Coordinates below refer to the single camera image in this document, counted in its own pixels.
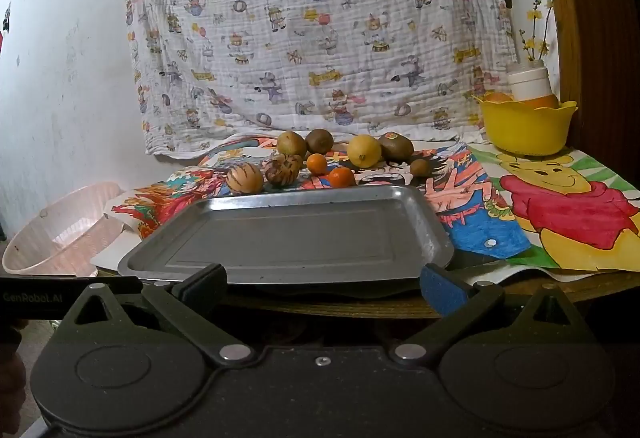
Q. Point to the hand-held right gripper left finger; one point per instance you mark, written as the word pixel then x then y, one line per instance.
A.
pixel 200 283

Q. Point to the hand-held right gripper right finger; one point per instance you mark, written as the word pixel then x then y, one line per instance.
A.
pixel 442 290

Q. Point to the metal tray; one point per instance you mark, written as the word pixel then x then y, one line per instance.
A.
pixel 300 238

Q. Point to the pale striped pepino melon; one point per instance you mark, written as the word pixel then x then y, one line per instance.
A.
pixel 244 178

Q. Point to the small brown kiwi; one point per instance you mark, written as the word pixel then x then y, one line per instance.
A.
pixel 420 167

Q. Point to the dark striped pepino melon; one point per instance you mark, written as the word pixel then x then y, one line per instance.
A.
pixel 283 171

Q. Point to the brown kiwi with sticker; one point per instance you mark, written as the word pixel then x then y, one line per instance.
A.
pixel 397 148

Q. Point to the small orange mandarin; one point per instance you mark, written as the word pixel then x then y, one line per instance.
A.
pixel 316 164
pixel 342 176

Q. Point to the yellow lemon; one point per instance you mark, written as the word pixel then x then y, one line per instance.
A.
pixel 364 151

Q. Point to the green-yellow kiwi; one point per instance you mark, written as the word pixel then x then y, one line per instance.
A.
pixel 291 143

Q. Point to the pink plastic basket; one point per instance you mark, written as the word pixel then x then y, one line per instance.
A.
pixel 60 238

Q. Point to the colourful anime poster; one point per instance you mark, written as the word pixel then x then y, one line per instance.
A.
pixel 470 218

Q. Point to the white paper sheet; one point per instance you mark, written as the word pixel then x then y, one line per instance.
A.
pixel 107 258

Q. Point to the yellow bear poster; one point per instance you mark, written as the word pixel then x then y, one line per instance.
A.
pixel 565 208

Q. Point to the yellow plastic bowl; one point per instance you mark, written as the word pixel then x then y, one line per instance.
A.
pixel 525 128

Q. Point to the orange fruit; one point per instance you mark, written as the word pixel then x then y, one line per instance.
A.
pixel 497 97

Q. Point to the white and orange bottle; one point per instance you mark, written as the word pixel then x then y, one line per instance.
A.
pixel 530 81

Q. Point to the yellow flower twigs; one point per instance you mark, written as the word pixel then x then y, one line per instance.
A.
pixel 542 49

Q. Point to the white cartoon printed blanket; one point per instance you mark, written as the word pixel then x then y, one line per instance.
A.
pixel 300 18

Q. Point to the brown wooden furniture panel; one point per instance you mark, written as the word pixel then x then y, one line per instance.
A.
pixel 600 18

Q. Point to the dark wall sticker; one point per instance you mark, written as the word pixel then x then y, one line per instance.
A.
pixel 6 18

